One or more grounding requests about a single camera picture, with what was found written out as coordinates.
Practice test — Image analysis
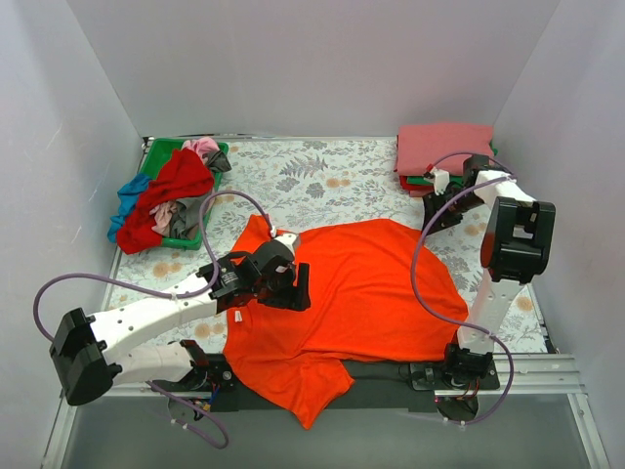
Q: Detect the orange t shirt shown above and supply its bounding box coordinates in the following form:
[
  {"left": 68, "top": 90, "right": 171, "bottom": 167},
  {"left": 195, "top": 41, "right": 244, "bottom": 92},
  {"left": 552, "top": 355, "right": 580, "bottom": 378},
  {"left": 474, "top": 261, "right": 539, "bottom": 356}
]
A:
[{"left": 224, "top": 219, "right": 468, "bottom": 429}]

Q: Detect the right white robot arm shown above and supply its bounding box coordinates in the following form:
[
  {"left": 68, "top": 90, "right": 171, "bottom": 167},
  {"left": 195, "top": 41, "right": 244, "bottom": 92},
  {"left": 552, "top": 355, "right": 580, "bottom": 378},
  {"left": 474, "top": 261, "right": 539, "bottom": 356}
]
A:
[{"left": 410, "top": 153, "right": 556, "bottom": 390}]

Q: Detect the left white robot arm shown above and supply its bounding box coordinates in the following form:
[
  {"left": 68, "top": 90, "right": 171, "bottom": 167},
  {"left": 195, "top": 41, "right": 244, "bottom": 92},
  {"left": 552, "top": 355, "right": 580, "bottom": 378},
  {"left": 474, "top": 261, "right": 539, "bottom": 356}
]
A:
[{"left": 50, "top": 233, "right": 311, "bottom": 406}]

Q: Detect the folded light pink t shirt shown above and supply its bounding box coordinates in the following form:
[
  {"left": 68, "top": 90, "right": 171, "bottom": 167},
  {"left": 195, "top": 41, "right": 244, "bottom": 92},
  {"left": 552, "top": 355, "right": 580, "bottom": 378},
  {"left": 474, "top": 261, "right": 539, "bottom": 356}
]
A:
[{"left": 409, "top": 189, "right": 431, "bottom": 197}]

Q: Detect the floral table cloth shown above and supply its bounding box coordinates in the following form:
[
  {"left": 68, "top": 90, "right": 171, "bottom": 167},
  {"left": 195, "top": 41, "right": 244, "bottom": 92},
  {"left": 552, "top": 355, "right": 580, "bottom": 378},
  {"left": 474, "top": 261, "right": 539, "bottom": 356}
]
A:
[{"left": 114, "top": 139, "right": 548, "bottom": 354}]

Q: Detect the grey crumpled t shirt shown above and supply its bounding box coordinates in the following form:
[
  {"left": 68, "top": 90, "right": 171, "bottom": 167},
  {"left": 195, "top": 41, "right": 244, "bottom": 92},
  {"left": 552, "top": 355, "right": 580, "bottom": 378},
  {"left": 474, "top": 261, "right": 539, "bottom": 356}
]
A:
[{"left": 169, "top": 197, "right": 204, "bottom": 240}]

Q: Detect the red crumpled t shirt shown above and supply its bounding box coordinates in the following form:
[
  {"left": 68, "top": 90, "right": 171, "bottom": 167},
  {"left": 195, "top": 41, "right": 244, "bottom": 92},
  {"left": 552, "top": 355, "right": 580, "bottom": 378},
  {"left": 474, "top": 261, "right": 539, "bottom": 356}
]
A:
[{"left": 116, "top": 149, "right": 215, "bottom": 254}]

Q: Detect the pink crumpled t shirt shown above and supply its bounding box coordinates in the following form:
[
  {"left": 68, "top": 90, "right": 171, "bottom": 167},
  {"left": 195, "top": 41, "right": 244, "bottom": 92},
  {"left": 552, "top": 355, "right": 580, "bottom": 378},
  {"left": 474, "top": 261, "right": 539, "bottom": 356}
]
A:
[{"left": 182, "top": 137, "right": 220, "bottom": 159}]

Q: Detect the blue crumpled t shirt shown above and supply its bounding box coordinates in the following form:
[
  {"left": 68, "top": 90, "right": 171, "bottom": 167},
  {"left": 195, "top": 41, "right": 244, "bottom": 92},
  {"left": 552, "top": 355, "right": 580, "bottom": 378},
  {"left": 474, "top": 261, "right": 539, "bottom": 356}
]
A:
[{"left": 106, "top": 173, "right": 152, "bottom": 243}]

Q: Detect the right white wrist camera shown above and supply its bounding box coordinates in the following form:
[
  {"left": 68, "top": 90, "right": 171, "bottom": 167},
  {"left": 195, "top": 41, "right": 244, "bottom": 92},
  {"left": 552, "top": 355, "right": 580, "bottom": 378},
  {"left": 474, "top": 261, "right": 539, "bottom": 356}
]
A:
[{"left": 424, "top": 166, "right": 450, "bottom": 195}]

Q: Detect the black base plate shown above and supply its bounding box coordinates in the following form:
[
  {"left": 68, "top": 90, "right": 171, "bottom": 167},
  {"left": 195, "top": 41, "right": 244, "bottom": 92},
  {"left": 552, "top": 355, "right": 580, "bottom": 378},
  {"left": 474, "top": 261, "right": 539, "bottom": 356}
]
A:
[{"left": 202, "top": 354, "right": 500, "bottom": 412}]

